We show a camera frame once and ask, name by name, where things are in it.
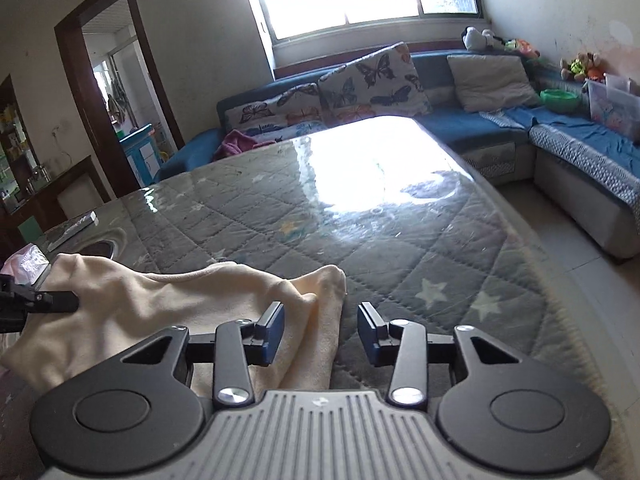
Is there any blue sofa blanket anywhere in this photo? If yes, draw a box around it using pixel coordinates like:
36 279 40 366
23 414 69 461
480 105 640 181

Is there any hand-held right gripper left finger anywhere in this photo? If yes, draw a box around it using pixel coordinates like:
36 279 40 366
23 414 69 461
121 302 286 408

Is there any blue corner sofa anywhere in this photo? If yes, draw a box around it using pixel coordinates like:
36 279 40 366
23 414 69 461
152 50 640 261

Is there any small butterfly print cushion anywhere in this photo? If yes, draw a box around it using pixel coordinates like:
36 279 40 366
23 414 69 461
223 82 326 136

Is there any grey quilted table cover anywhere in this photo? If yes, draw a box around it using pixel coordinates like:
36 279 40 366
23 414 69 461
37 116 623 480

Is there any brown teddy bear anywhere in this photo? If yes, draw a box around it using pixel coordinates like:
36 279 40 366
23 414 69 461
582 52 607 81

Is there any light blue cabinet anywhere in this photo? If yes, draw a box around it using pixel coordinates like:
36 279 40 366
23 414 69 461
120 124 161 186

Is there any orange and green toy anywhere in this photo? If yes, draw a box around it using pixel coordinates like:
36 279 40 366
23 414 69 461
504 37 541 59

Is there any large butterfly print cushion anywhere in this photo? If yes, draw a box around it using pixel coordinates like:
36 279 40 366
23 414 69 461
318 41 432 122

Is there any panda plush toy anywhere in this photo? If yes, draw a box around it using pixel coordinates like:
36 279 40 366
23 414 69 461
461 26 506 52

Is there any green plush toy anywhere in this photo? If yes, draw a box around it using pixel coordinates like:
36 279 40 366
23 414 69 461
560 57 589 81

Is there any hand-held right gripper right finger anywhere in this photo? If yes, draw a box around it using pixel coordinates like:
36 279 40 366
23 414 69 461
358 302 524 407

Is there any cream sweatshirt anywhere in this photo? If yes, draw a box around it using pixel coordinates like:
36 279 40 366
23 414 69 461
0 252 348 401

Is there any pink tissue packet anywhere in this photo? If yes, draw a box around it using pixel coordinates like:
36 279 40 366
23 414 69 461
2 242 51 291

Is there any green plastic bowl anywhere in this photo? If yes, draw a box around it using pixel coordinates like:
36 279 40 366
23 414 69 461
540 88 581 115

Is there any white remote control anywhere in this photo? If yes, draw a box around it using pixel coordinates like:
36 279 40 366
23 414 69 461
52 211 99 241

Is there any clear plastic storage box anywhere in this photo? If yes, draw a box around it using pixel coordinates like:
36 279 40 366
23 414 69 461
582 74 640 139

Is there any dark wooden cabinet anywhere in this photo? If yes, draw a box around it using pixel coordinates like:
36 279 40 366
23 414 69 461
0 75 108 261

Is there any dark wooden door frame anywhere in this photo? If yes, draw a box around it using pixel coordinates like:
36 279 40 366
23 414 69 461
54 0 186 191

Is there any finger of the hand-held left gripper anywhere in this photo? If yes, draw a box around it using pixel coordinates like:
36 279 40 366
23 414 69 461
27 289 80 314

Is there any grey pillow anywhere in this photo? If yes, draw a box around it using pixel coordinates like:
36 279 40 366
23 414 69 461
446 54 541 112

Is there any pink cloth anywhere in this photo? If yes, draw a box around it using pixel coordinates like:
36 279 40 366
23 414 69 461
215 130 273 161

